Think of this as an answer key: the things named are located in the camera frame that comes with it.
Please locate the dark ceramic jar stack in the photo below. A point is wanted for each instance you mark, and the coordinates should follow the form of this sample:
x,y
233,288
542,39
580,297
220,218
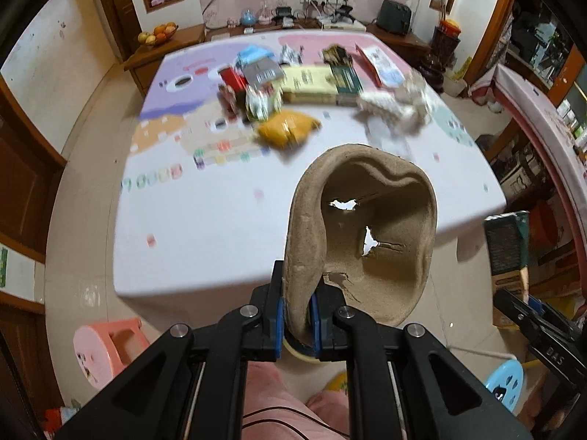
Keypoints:
x,y
433,72

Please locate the blue plastic stool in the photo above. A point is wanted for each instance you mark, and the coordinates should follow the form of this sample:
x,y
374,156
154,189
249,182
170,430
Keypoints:
x,y
506,383

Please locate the pink plastic stool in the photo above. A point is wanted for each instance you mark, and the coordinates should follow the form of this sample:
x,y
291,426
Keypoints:
x,y
104,350

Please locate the yellow green chocolate box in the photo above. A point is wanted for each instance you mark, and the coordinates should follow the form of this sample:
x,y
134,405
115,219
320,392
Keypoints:
x,y
321,85

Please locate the black speaker box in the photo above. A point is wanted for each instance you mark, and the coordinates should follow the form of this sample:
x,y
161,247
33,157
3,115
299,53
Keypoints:
x,y
394,18

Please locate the fruit bowl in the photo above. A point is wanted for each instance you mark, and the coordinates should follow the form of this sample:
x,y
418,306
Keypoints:
x,y
158,36

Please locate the black gold wrapper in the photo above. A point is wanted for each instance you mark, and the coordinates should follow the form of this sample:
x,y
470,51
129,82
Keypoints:
x,y
337,56

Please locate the yellow foil snack bag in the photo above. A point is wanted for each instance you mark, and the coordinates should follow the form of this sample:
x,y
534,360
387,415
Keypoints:
x,y
287,128

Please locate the silver foil wrapper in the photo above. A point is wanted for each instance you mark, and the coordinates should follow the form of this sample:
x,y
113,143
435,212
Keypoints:
x,y
290,56

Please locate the red white flat box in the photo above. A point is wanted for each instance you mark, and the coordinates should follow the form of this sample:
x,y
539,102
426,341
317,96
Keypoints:
x,y
385,71

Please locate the blue teapot ornament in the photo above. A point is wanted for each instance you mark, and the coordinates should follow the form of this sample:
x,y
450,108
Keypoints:
x,y
248,18

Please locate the green white carton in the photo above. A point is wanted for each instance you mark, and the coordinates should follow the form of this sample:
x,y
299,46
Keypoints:
x,y
262,103

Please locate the yellow slipper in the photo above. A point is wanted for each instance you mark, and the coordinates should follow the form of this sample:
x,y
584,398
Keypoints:
x,y
339,383

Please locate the white set-top box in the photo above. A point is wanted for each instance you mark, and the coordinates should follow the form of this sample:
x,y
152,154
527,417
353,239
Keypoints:
x,y
354,26

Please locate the white paper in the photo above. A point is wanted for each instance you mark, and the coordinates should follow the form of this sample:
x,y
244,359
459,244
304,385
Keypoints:
x,y
408,108

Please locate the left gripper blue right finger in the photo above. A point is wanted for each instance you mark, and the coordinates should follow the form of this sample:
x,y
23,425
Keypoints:
x,y
329,341

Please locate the side table with cloth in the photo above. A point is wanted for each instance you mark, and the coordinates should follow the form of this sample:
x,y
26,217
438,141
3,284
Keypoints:
x,y
537,117

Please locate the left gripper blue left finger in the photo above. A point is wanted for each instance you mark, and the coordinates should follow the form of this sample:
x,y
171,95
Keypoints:
x,y
274,313

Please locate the black yellow trash bin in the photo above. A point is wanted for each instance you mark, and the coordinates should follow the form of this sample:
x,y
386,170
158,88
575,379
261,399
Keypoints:
x,y
298,355

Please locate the red paper box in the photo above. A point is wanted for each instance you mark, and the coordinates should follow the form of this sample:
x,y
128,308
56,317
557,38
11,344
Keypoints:
x,y
232,90

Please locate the grey barcode carton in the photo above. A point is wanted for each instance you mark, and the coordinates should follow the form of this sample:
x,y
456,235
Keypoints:
x,y
262,72

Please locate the blue face mask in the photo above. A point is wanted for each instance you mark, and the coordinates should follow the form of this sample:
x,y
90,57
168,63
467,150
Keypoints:
x,y
252,54

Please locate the brown pulp cup tray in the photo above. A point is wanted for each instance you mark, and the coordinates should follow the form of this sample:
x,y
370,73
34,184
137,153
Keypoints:
x,y
364,221

